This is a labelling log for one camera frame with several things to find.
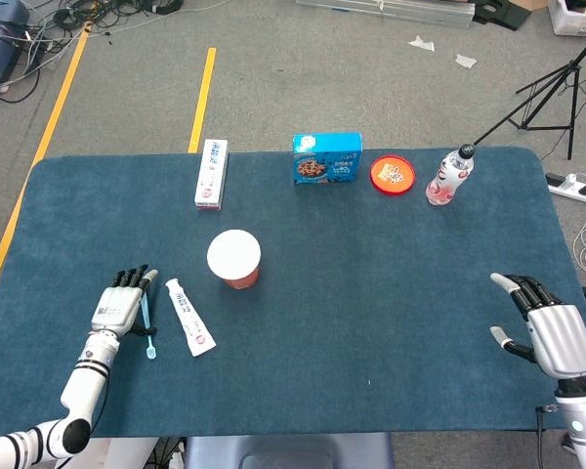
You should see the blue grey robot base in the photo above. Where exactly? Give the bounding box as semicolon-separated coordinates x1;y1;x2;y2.
183;432;395;469

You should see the aluminium rail stack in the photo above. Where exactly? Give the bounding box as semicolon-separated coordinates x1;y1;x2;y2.
295;0;476;29

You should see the light blue toothbrush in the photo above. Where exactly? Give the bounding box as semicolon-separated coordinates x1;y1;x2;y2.
140;282;157;361

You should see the red round lid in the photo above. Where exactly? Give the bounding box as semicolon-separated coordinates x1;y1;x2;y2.
368;154;417;197

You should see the floor cable bundle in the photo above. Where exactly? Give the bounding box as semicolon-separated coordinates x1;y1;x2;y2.
9;0;187;55

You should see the red paper cup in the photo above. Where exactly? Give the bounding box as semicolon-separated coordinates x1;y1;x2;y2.
206;229;263;291

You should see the blue cookie box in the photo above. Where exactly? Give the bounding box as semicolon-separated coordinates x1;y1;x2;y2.
291;132;363;187

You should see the long yellow floor tape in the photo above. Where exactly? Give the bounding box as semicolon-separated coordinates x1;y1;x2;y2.
0;28;90;307

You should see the pink white drink bottle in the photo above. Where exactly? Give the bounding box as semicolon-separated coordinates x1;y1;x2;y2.
424;143;478;207

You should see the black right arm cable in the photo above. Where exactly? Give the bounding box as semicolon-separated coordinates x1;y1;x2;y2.
535;404;561;434

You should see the white toothpaste tube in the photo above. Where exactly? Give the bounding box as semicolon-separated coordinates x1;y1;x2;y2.
164;277;218;359

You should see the dark blue rounded machine base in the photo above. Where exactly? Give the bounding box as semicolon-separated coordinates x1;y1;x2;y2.
0;0;30;92

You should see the white power strip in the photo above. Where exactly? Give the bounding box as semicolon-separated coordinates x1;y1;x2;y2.
545;172;586;204

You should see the white storage box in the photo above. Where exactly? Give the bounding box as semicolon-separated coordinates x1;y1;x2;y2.
546;0;586;37

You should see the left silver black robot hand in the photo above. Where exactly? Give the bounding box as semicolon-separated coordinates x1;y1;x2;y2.
90;265;160;339

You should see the black tripod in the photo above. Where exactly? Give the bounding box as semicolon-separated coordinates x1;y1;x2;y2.
471;21;586;161

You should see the black flat bracket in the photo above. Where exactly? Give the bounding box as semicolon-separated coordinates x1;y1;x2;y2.
472;0;533;31

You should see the blue table mat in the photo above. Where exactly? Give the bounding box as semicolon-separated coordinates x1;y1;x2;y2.
0;146;586;439

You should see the short yellow floor tape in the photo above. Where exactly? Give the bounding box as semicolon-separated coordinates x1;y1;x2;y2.
188;47;218;154

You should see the white toothpaste carton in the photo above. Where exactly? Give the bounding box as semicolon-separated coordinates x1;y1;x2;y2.
193;139;230;212

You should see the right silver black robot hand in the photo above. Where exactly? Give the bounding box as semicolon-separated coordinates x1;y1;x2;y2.
489;272;586;380

